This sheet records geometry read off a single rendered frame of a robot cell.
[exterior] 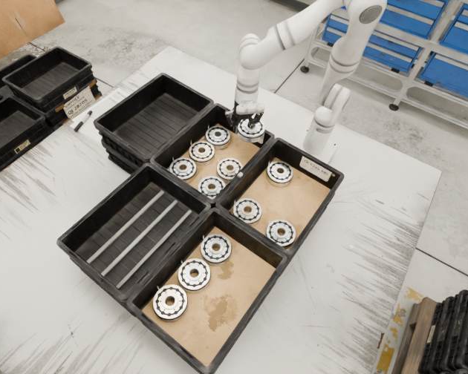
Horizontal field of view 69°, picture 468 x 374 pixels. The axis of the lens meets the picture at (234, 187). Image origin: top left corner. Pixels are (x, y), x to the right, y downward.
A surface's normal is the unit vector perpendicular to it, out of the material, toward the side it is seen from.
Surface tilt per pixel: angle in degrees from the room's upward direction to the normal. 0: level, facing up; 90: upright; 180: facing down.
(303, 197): 0
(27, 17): 73
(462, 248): 0
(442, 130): 0
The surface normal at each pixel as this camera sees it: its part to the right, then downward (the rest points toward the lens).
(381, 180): 0.06, -0.55
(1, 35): 0.82, 0.29
